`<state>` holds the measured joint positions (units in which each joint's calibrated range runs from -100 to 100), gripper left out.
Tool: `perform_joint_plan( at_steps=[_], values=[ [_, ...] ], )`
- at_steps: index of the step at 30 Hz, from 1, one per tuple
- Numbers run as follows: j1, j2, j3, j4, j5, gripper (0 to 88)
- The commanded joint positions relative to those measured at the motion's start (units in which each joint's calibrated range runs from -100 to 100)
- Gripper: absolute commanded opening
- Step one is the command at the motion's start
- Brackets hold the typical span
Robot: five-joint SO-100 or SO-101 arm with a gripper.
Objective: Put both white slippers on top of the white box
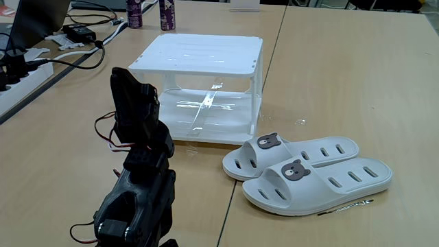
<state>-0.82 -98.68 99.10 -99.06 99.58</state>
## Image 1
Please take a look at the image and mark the white bear slipper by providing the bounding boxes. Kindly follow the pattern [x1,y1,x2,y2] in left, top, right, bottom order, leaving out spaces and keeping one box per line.
[241,156,394,217]
[222,132,360,182]

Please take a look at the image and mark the white plastic box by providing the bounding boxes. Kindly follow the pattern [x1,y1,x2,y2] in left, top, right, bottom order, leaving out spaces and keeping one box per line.
[128,33,264,145]

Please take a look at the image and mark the black power adapter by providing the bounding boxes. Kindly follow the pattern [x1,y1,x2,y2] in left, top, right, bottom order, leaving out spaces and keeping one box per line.
[62,23,97,44]

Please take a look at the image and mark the purple drink can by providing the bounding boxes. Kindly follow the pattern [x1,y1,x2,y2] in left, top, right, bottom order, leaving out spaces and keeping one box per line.
[158,0,176,32]
[126,0,143,29]

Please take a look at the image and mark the white plastic printed part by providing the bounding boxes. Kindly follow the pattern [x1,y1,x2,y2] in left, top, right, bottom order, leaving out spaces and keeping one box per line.
[44,33,85,51]

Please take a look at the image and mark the white power strip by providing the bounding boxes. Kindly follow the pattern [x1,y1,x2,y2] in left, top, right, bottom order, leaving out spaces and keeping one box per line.
[0,61,55,117]

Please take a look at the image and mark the dark laptop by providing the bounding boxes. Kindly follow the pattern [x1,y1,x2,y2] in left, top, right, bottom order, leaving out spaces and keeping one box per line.
[5,0,72,51]

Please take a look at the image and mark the black power plug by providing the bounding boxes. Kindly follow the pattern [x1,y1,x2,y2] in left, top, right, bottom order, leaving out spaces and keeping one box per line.
[1,47,30,85]

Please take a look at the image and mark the thin metal rod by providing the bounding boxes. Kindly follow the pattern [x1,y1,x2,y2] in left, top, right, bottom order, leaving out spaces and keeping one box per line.
[317,198,375,217]

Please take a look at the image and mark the black power cable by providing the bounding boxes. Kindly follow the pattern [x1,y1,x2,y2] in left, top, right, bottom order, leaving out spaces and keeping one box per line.
[25,40,106,71]

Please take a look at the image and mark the white cable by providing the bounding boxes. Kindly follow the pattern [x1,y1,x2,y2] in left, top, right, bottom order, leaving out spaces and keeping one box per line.
[51,21,128,61]

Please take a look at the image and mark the thin black cable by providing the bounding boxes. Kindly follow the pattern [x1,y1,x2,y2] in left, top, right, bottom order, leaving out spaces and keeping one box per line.
[67,0,119,27]

